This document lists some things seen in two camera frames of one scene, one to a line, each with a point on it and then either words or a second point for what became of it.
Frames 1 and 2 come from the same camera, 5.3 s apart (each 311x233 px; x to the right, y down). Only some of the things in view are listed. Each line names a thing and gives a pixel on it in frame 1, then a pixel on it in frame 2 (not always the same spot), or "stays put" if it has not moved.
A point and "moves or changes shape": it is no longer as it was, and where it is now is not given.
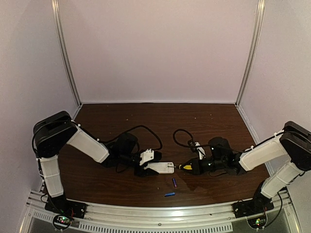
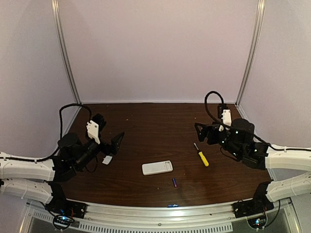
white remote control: x=162 y=168 stays put
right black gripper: x=196 y=166 → x=210 y=134
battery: x=175 y=183 stays put
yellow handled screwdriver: x=188 y=167 moves or changes shape
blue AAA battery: x=169 y=194 → x=174 y=205
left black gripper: x=140 y=167 → x=107 y=146
